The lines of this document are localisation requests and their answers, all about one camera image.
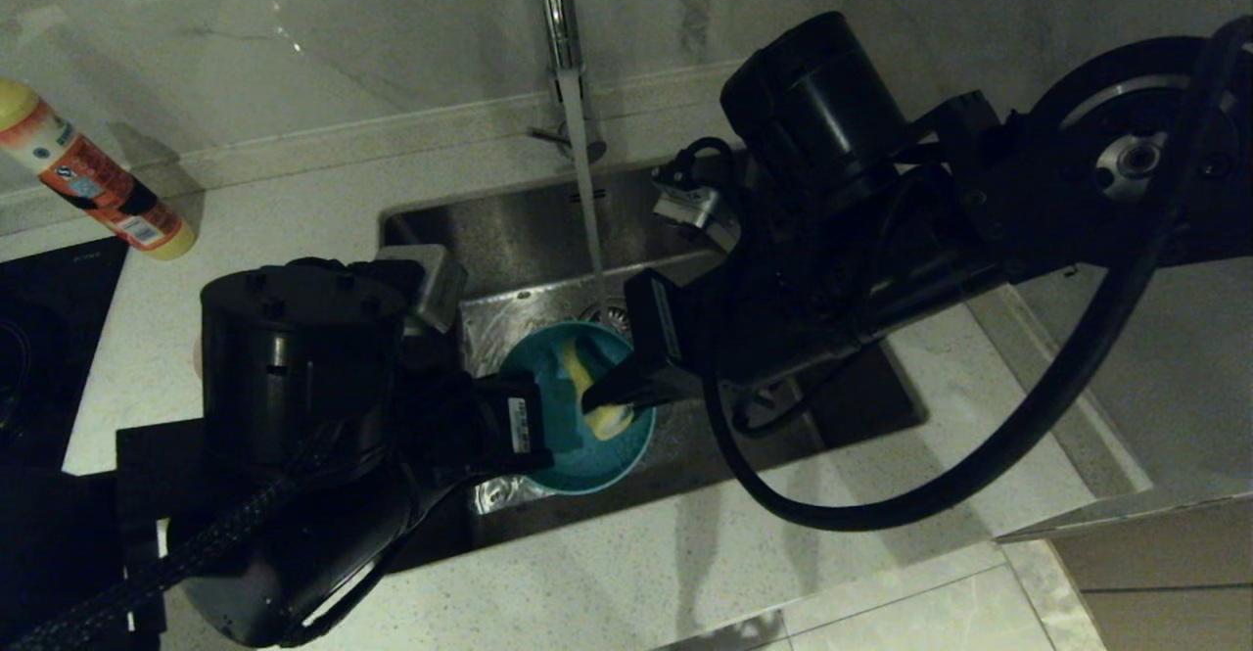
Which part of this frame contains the orange label detergent bottle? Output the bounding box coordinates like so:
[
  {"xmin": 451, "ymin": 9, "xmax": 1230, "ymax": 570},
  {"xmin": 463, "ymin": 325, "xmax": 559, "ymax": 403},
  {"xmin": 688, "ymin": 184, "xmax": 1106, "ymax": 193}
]
[{"xmin": 0, "ymin": 78, "xmax": 197, "ymax": 260}]

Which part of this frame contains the chrome faucet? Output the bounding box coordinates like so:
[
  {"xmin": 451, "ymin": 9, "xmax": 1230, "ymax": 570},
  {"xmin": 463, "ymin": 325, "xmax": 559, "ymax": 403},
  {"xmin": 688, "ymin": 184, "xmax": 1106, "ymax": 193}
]
[{"xmin": 529, "ymin": 0, "xmax": 608, "ymax": 167}]

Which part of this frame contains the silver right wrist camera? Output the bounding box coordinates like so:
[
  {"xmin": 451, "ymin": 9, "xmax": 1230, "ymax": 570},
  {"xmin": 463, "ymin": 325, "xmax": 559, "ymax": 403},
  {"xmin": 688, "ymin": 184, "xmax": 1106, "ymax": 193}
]
[{"xmin": 651, "ymin": 163, "xmax": 745, "ymax": 253}]

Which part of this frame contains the black induction cooktop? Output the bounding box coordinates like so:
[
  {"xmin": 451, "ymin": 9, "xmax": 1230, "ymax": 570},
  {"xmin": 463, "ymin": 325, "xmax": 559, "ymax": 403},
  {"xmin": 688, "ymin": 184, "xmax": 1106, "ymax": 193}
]
[{"xmin": 0, "ymin": 238, "xmax": 128, "ymax": 476}]

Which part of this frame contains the stainless steel sink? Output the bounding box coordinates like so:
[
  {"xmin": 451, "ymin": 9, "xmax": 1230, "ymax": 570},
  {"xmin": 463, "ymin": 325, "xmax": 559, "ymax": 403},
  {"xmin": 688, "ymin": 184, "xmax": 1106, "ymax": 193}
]
[{"xmin": 379, "ymin": 157, "xmax": 926, "ymax": 574}]

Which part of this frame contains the blue plastic bowl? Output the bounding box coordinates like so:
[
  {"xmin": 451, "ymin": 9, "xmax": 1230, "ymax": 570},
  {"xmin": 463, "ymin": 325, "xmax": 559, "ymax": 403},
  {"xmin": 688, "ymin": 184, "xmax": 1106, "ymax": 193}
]
[{"xmin": 499, "ymin": 321, "xmax": 657, "ymax": 495}]

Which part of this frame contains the light wooden cabinet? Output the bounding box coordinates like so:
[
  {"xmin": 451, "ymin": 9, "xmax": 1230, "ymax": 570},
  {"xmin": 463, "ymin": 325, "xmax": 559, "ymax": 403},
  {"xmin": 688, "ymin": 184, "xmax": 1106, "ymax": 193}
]
[{"xmin": 1047, "ymin": 499, "xmax": 1253, "ymax": 651}]

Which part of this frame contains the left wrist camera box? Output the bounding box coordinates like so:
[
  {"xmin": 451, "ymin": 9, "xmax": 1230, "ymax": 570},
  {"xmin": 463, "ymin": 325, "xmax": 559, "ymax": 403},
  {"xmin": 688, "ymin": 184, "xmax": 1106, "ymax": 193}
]
[{"xmin": 377, "ymin": 243, "xmax": 469, "ymax": 334}]

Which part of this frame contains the green and yellow sponge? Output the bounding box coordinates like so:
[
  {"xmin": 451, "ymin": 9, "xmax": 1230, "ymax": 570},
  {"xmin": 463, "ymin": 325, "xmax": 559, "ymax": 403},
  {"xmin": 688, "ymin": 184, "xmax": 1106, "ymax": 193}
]
[{"xmin": 558, "ymin": 338, "xmax": 635, "ymax": 442}]

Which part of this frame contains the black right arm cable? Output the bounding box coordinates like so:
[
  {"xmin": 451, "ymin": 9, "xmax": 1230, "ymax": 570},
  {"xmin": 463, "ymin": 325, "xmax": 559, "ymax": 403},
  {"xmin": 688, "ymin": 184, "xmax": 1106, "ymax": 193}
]
[{"xmin": 703, "ymin": 15, "xmax": 1253, "ymax": 533}]

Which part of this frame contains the running water stream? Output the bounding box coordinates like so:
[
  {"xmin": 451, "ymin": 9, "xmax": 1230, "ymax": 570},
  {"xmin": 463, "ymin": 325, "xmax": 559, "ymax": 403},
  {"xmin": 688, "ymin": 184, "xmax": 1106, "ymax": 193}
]
[{"xmin": 558, "ymin": 71, "xmax": 610, "ymax": 285}]

